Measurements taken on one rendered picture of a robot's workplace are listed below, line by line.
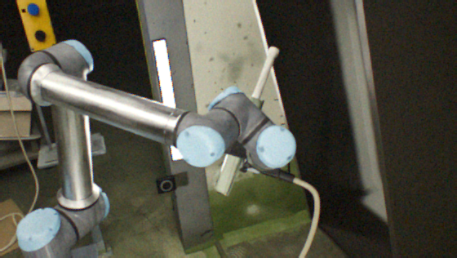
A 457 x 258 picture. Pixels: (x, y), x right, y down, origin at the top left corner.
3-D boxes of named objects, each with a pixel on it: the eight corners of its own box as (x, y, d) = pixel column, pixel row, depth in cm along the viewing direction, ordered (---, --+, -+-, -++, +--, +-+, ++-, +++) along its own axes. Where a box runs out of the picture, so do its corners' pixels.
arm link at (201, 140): (-8, 61, 116) (215, 133, 85) (29, 46, 125) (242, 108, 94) (1, 100, 122) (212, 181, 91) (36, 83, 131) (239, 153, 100)
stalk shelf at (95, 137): (100, 135, 233) (100, 132, 232) (104, 153, 213) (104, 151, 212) (42, 149, 227) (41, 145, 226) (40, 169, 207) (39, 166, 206)
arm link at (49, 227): (18, 268, 152) (2, 228, 144) (55, 237, 164) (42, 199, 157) (47, 282, 144) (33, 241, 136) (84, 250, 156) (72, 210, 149)
